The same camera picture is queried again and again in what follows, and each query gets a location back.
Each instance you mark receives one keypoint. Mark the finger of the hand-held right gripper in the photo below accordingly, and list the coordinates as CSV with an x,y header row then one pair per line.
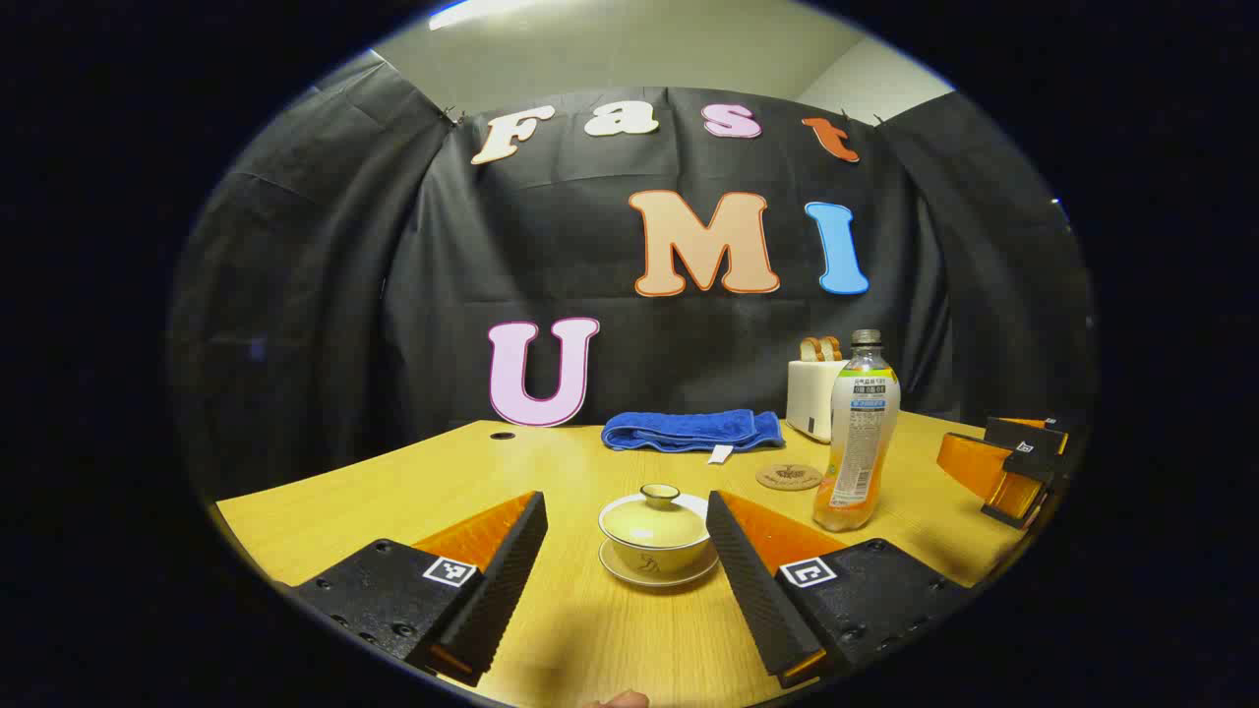
x,y
1028,433
974,467

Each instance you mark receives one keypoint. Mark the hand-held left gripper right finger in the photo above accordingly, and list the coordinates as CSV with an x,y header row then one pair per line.
x,y
757,590

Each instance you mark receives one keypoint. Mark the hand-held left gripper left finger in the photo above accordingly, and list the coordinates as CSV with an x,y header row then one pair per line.
x,y
502,590

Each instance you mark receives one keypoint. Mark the cream ceramic teacup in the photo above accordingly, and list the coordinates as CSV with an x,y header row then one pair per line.
x,y
654,562

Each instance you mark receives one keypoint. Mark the round cork coaster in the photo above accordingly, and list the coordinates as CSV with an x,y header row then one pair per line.
x,y
789,477

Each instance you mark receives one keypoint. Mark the clear plastic water bottle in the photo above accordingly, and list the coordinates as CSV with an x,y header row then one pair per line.
x,y
861,433

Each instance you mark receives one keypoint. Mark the cream ceramic saucer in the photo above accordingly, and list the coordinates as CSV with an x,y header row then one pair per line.
x,y
659,582

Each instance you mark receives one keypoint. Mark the cream toaster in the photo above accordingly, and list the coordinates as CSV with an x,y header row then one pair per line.
x,y
811,403

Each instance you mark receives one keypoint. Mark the blue folded towel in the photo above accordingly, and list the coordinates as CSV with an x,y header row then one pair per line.
x,y
679,431

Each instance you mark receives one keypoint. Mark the toasted bread slice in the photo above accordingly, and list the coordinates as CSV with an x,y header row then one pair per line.
x,y
833,348
810,350

